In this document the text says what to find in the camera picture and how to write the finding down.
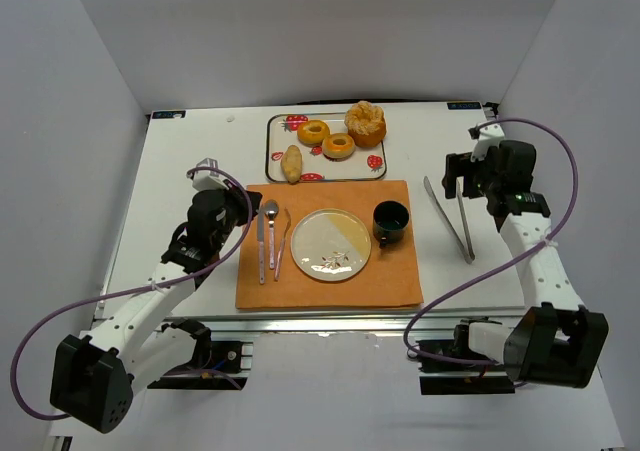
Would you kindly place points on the tall sugared bundt cake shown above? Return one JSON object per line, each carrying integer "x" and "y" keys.
{"x": 366, "y": 124}

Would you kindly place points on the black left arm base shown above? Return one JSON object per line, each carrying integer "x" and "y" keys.
{"x": 216, "y": 364}

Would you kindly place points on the aluminium frame rail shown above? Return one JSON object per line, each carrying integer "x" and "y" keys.
{"x": 341, "y": 322}

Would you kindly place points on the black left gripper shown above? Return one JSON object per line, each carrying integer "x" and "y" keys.
{"x": 240, "y": 199}

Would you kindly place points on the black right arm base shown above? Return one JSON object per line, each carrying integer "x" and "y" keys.
{"x": 443, "y": 378}

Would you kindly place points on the dark green mug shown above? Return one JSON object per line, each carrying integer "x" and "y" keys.
{"x": 390, "y": 220}

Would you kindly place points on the fork with pink handle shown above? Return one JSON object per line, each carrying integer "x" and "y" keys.
{"x": 280, "y": 254}

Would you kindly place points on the oblong bread roll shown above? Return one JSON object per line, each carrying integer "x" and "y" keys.
{"x": 292, "y": 164}

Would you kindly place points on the yellow ring donut back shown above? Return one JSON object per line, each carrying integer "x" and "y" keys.
{"x": 313, "y": 132}

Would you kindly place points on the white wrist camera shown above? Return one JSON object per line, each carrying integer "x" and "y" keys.
{"x": 485, "y": 136}
{"x": 206, "y": 178}

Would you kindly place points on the spoon with pink handle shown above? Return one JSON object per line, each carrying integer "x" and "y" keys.
{"x": 271, "y": 212}

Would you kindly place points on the yellow ring donut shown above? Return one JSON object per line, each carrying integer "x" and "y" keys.
{"x": 338, "y": 146}
{"x": 313, "y": 132}

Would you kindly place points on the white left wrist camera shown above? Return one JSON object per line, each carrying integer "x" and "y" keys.
{"x": 206, "y": 178}

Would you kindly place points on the yellow ring donut front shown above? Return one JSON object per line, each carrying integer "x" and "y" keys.
{"x": 338, "y": 146}

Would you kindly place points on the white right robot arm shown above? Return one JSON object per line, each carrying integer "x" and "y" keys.
{"x": 558, "y": 340}

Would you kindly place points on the strawberry pattern tray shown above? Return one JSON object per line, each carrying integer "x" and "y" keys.
{"x": 363, "y": 164}

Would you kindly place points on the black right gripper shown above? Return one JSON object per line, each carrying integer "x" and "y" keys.
{"x": 456, "y": 172}

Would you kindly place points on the round white yellow plate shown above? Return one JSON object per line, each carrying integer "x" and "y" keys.
{"x": 331, "y": 245}

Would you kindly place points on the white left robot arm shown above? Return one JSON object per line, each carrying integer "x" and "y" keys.
{"x": 96, "y": 376}

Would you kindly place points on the knife with pink handle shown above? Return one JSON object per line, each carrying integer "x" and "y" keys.
{"x": 261, "y": 244}

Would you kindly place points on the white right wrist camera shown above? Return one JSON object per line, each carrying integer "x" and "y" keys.
{"x": 485, "y": 136}

